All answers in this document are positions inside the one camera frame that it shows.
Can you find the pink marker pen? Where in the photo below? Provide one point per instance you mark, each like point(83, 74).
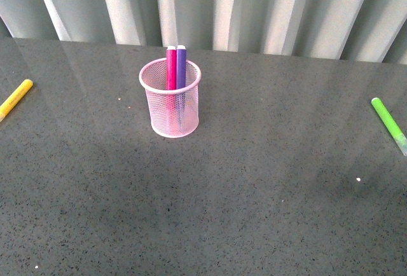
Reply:
point(170, 81)

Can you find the pink mesh pen cup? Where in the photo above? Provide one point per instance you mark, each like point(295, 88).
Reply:
point(173, 113)

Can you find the yellow marker pen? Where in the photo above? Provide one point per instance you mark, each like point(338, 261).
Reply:
point(8, 105)

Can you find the purple marker pen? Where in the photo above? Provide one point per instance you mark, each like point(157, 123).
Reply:
point(181, 82)

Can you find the grey pleated curtain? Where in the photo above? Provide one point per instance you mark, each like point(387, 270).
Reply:
point(362, 30)

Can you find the green marker pen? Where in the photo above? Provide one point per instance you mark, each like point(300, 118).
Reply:
point(390, 124)

